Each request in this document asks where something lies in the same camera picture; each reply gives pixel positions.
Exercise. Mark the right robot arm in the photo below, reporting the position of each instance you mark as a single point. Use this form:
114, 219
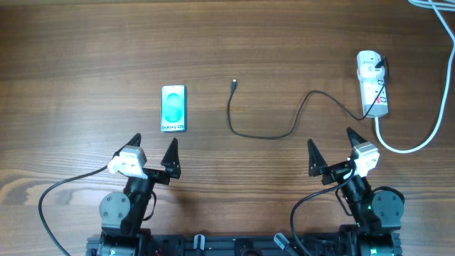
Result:
377, 212

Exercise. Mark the white USB charger plug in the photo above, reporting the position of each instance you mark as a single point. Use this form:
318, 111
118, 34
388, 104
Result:
369, 71

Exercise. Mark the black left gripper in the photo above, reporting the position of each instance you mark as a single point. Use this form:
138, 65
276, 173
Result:
170, 162

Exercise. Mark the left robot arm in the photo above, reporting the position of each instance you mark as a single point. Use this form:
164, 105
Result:
123, 212

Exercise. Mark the teal Galaxy smartphone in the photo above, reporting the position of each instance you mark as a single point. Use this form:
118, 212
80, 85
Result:
173, 108

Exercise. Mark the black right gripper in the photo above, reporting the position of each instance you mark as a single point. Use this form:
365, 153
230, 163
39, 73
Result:
318, 166

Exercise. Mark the white power strip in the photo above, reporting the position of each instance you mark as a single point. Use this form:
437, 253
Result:
372, 92

